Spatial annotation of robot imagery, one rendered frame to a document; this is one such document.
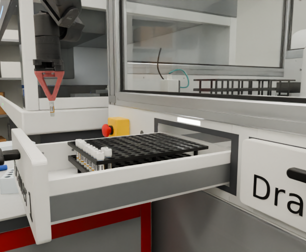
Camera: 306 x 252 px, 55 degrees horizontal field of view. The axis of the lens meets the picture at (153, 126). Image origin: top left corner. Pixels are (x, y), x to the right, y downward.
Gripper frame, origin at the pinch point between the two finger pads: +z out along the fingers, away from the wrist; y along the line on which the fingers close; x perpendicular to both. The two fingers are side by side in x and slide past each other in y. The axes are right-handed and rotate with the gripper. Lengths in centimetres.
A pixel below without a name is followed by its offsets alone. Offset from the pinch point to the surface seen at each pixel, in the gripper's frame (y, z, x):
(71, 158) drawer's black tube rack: -19.7, 10.9, -4.3
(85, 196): -39.0, 11.0, -6.4
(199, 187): -33.8, 13.8, -25.7
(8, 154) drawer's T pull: -30.0, 6.5, 4.7
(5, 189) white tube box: -6.2, 20.9, 11.2
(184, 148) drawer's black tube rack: -29.4, 7.9, -24.6
